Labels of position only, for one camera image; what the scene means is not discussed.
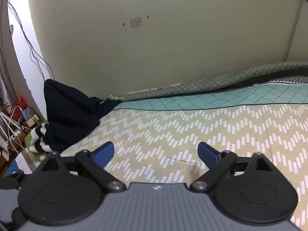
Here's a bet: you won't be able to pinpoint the red bag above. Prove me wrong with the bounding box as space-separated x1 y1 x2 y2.
17 96 28 112

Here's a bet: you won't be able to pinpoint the blue box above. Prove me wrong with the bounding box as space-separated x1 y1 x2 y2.
21 108 34 121

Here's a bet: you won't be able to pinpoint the beige chevron bed sheet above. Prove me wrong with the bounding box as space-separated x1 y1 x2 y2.
59 77 308 231

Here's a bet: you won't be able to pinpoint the white cable bundle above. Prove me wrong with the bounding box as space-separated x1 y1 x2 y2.
0 105 32 153

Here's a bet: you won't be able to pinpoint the grey metal pipe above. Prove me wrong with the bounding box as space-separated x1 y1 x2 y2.
0 76 13 112

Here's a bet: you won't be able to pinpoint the white wall cable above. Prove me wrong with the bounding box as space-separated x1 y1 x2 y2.
283 0 305 63

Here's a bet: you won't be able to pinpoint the dark navy garment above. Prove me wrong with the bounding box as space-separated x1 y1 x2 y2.
43 79 122 152

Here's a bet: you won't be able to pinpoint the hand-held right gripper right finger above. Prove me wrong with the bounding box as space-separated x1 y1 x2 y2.
190 141 278 193

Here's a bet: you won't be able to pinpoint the thin dark wires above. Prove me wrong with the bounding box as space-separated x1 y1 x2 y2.
7 0 55 80

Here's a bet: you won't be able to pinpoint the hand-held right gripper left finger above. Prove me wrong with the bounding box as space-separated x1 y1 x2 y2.
36 141 127 193

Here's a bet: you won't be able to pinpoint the green knit sweater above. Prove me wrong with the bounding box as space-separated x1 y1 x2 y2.
25 133 47 160

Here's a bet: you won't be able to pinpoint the navy white striped garment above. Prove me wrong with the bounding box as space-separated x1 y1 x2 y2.
32 123 54 153

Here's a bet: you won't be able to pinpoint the grey diamond quilt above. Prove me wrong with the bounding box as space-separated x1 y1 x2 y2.
99 61 308 101

